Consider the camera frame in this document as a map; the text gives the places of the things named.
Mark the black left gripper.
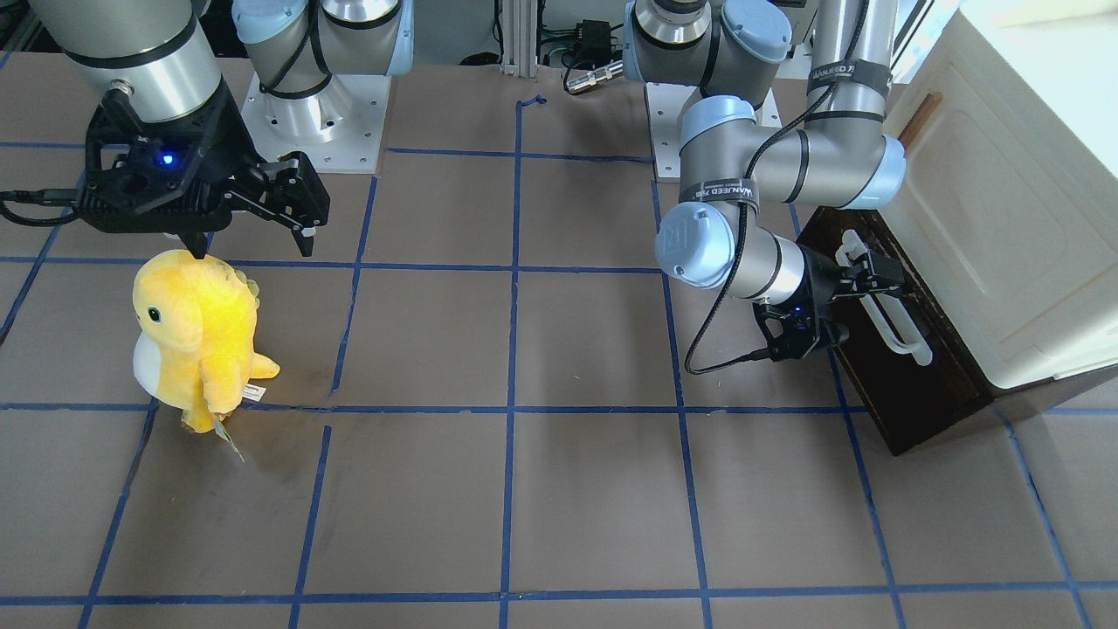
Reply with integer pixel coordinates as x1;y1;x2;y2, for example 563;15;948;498
752;248;908;362

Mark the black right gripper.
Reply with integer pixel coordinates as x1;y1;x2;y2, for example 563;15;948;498
77;83;331;261

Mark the white drawer handle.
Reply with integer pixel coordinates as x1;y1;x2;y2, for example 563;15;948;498
835;229;934;366

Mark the dark brown wooden drawer cabinet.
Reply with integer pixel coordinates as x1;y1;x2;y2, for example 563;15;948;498
798;207;1115;455

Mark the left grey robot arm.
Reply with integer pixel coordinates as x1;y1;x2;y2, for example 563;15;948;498
623;1;906;362

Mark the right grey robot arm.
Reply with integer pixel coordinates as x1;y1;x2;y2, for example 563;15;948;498
3;1;415;259

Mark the yellow plush dinosaur toy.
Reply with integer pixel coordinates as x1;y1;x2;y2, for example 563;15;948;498
132;248;280;441

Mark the cream plastic storage box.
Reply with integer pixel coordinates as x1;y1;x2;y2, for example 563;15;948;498
881;1;1117;389

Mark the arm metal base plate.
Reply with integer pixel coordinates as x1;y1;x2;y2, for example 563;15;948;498
645;83;737;183
241;75;392;174

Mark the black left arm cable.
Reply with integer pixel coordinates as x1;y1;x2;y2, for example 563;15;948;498
684;0;874;377

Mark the aluminium frame post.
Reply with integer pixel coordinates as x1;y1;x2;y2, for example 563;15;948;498
499;0;540;80

